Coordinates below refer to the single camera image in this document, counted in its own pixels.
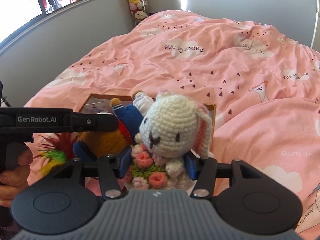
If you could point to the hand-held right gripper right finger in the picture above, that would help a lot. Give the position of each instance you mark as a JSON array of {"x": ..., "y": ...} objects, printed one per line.
[{"x": 190, "y": 167}]

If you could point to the column of stuffed toys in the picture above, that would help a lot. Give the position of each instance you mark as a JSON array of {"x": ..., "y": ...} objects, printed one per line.
[{"x": 137, "y": 0}]

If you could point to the red green feather toy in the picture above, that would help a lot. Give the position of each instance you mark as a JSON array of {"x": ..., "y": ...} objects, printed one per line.
[{"x": 55, "y": 155}]

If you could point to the white crochet rabbit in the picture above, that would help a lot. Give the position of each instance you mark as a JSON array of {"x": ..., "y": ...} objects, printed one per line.
[{"x": 170, "y": 125}]

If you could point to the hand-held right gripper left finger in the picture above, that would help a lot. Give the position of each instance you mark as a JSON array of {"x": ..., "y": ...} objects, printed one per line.
[{"x": 125, "y": 163}]

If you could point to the orange plush toy blue outfit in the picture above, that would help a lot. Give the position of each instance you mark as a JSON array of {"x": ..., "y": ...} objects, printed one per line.
[{"x": 105, "y": 143}]

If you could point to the person's left hand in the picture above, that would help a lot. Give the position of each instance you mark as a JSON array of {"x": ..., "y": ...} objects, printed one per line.
[{"x": 15, "y": 182}]

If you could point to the orange cardboard box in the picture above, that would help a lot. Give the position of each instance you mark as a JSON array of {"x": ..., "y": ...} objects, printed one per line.
[{"x": 213, "y": 120}]

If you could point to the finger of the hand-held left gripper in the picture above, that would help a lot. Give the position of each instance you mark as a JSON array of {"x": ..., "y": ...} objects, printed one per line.
[{"x": 95, "y": 122}]

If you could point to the pink printed duvet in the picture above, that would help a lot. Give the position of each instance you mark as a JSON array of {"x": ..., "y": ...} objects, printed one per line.
[{"x": 225, "y": 55}]

